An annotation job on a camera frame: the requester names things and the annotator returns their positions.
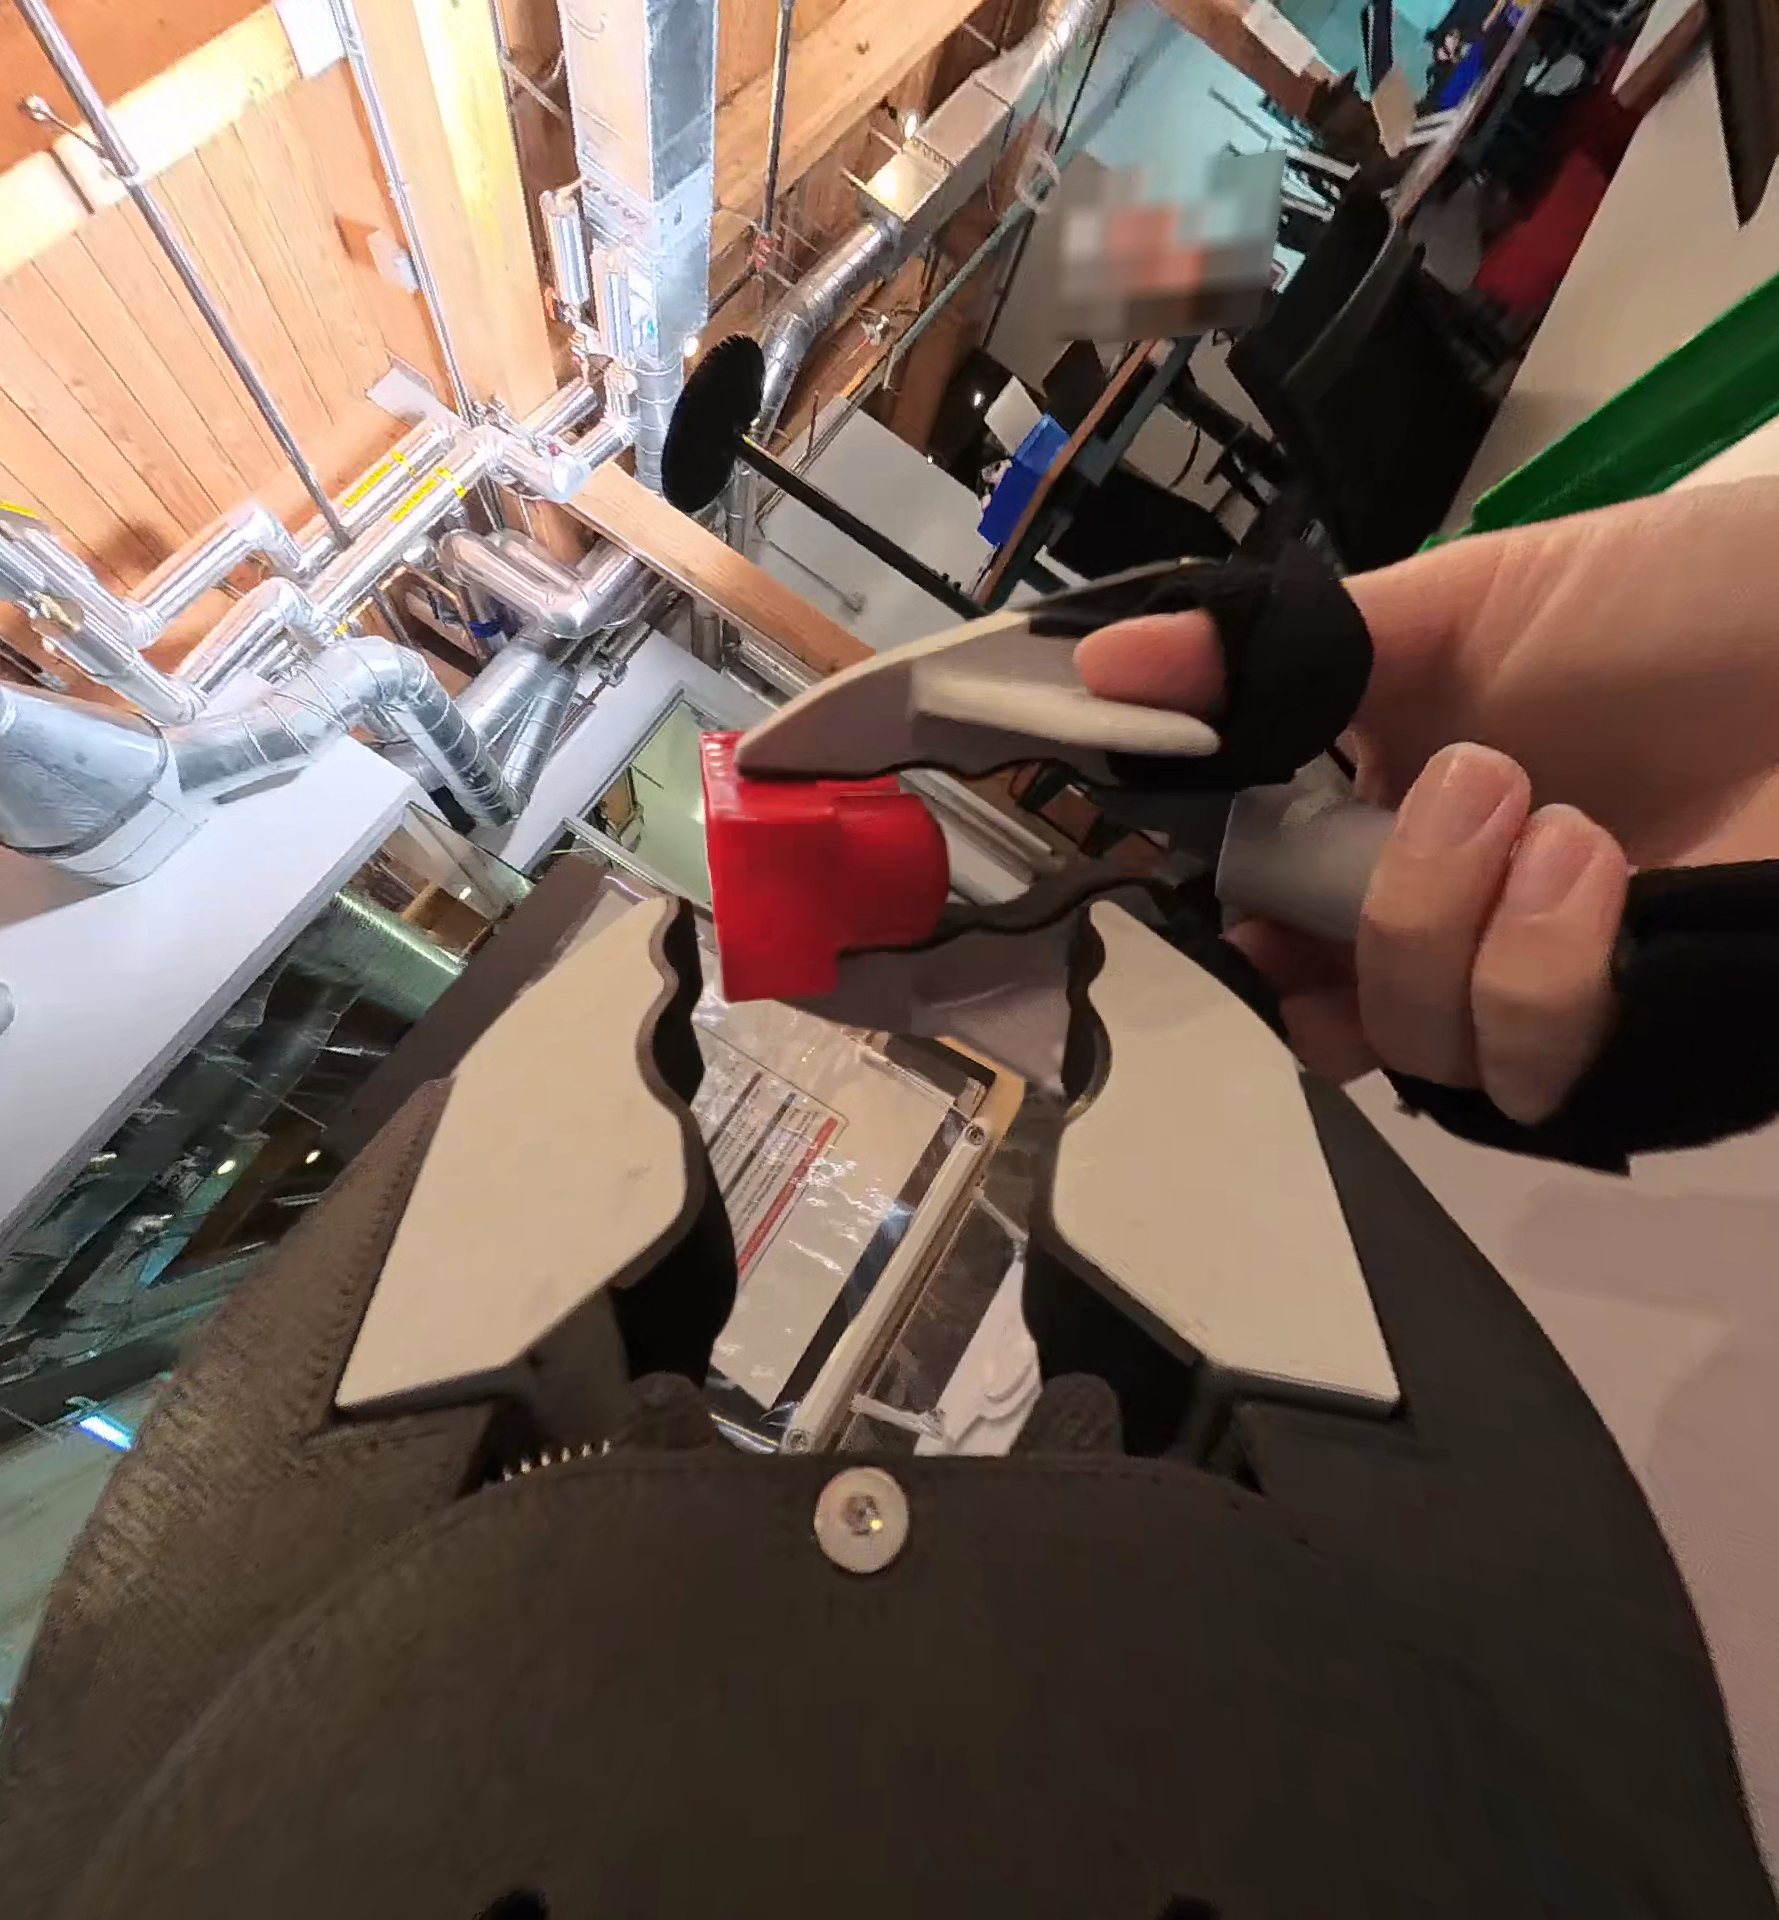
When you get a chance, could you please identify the silver ceiling pipe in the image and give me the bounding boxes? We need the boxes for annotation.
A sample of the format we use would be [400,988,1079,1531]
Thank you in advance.
[0,381,635,722]

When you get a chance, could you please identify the silver air duct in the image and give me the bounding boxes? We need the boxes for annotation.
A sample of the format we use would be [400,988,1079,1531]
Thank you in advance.
[556,0,723,458]

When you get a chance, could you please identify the red plastic bin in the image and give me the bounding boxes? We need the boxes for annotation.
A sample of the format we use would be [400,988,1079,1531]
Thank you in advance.
[1474,148,1609,313]

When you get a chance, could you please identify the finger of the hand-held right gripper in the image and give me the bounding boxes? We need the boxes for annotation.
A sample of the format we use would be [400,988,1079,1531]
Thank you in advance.
[827,875,1183,1086]
[736,562,1223,784]

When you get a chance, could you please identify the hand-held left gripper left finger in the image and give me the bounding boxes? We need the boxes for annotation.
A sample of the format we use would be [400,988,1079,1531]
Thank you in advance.
[334,897,710,1419]

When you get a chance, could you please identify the red plastic block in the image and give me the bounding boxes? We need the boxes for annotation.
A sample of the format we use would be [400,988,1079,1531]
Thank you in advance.
[699,730,953,1003]

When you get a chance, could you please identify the green plastic bin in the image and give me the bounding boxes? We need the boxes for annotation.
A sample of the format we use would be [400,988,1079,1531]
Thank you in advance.
[1465,222,1779,543]

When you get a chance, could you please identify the blue storage bin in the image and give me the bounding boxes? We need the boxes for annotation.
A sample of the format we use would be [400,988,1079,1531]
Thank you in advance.
[979,420,1066,545]

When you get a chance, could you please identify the black office chair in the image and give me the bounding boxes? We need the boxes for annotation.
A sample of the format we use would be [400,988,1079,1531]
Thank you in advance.
[1225,180,1507,571]

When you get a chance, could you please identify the wooden top standing desk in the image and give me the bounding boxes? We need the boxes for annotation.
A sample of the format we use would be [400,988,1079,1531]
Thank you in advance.
[979,336,1199,603]

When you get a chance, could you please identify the acrylic sign stand wooden board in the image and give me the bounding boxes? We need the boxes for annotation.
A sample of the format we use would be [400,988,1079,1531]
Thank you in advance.
[690,1020,1047,1456]

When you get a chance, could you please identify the person's right hand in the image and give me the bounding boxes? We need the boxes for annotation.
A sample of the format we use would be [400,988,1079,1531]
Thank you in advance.
[1075,477,1779,1127]

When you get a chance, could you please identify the black framed marker sign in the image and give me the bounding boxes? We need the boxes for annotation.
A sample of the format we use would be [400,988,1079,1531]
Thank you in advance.
[1704,0,1779,228]

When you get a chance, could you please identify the black pole stand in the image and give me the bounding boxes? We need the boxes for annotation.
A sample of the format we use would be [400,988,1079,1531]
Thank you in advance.
[662,336,984,621]

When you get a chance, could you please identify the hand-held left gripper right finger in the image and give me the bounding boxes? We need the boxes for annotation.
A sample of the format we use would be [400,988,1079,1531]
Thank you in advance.
[1029,899,1403,1421]

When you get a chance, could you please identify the silver elbow duct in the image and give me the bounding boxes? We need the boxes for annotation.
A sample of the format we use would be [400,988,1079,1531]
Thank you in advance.
[0,629,519,889]

